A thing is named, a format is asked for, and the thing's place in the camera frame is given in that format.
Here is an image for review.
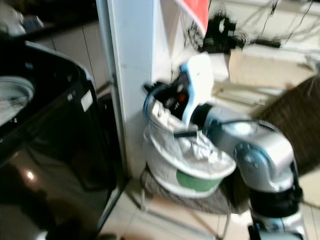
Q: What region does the black top-load washing machine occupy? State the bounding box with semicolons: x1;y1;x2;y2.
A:
0;40;127;240

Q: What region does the white label on washer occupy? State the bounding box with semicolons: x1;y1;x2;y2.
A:
80;89;94;113

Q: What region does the white laundry bag green patch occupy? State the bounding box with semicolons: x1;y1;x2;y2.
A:
142;85;237;199

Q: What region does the red cloth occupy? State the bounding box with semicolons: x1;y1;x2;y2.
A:
177;0;210;36

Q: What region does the black device with cables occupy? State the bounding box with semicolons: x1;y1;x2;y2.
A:
186;14;282;54

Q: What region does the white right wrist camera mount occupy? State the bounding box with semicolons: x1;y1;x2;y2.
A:
179;52;215;127

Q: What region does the white crumpled cloth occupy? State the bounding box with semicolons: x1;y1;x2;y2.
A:
0;2;27;37

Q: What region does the white door frame post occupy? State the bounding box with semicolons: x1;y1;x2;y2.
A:
96;0;162;180

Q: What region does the blue cable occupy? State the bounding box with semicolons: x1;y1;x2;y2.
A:
142;82;174;121

